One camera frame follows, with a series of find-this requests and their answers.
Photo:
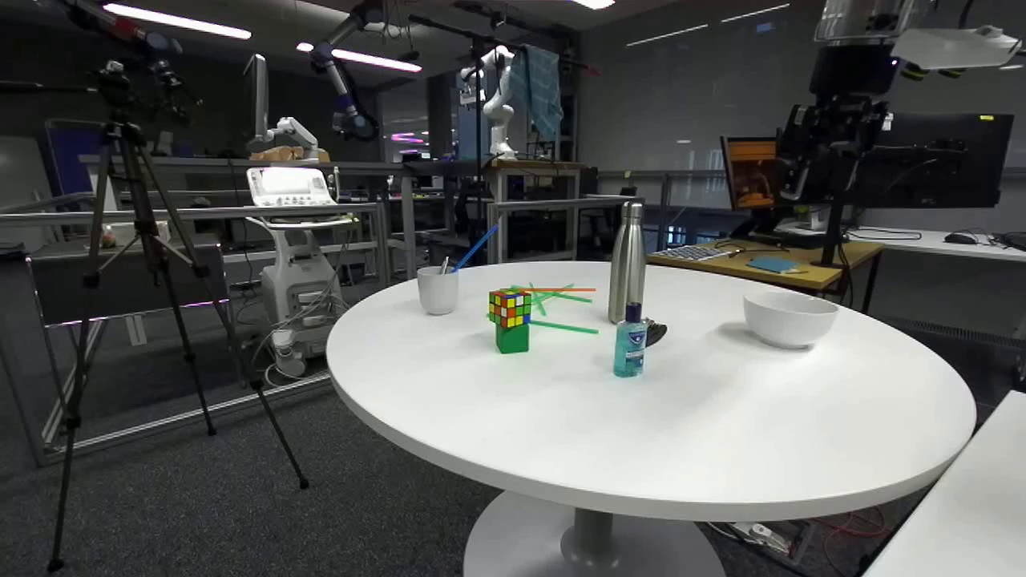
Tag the orange straw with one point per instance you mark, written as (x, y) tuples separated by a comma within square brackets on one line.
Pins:
[(560, 291)]

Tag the colourful rubiks cube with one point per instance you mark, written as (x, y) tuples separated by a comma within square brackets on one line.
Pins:
[(511, 307)]

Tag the white ceramic bowl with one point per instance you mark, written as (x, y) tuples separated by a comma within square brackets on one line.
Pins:
[(794, 323)]

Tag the steel water bottle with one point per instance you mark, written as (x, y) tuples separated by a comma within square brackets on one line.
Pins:
[(626, 266)]

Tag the white cup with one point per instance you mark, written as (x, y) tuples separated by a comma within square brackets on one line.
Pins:
[(437, 291)]

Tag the wooden side desk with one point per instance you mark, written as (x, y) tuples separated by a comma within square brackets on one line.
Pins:
[(789, 266)]

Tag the blue straw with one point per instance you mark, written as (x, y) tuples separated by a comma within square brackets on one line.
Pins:
[(478, 244)]

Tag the black computer monitor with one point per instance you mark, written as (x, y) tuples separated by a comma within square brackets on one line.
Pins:
[(921, 160)]

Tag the small blue liquid bottle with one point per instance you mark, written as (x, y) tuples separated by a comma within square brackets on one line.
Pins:
[(628, 345)]

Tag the round white table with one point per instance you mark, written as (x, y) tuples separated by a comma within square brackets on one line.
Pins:
[(620, 475)]

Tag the white medical cart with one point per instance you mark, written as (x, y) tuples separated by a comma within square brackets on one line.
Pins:
[(302, 291)]

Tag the green straw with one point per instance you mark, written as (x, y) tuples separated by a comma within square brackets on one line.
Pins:
[(566, 297), (557, 325)]

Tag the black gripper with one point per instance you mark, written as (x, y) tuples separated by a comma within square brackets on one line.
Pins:
[(827, 137)]

